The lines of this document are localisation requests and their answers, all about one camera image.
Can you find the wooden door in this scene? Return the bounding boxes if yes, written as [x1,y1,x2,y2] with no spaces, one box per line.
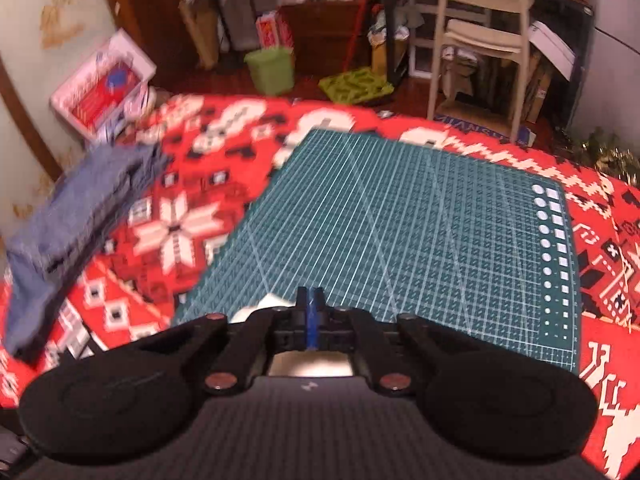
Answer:
[95,0,221,91]

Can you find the lime green perforated crate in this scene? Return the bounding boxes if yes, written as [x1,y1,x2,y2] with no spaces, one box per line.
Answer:
[318,67,396,107]

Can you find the blue denim jeans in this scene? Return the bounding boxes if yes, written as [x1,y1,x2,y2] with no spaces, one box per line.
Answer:
[2,144,171,363]

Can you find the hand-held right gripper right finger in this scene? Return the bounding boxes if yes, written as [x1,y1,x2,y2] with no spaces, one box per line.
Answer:
[310,288,481,396]

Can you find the green waste bin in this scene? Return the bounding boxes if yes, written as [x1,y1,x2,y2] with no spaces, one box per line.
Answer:
[244,46,296,96]

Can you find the flat cardboard box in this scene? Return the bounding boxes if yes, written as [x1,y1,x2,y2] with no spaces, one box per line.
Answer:
[432,107,537,148]

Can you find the cream knit vest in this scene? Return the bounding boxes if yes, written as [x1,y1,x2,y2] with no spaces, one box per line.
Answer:
[230,292,356,378]

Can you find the wooden drawer cabinet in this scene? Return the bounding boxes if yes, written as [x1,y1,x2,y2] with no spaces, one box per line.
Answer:
[280,0,371,78]

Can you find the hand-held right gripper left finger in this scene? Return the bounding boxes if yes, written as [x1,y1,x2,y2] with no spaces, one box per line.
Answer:
[131,287,309,395]

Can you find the green cutting mat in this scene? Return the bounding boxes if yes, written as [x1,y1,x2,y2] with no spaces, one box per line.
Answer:
[172,129,583,376]

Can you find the grey refrigerator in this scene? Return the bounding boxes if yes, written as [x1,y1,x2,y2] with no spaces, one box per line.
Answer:
[570,0,640,153]

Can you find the white flat box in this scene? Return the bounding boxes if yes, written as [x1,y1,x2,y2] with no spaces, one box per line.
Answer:
[527,20,577,81]

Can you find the green tinsel garland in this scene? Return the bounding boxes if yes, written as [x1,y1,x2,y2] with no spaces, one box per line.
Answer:
[555,127,640,186]

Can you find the printed white cardboard box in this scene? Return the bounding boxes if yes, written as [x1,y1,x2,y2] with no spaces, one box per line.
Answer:
[50,29,157,143]

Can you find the red patterned blanket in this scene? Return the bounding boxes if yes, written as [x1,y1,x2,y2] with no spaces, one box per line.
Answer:
[0,92,640,480]

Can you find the red printed box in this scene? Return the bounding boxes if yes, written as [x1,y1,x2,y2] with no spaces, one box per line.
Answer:
[256,10,294,52]

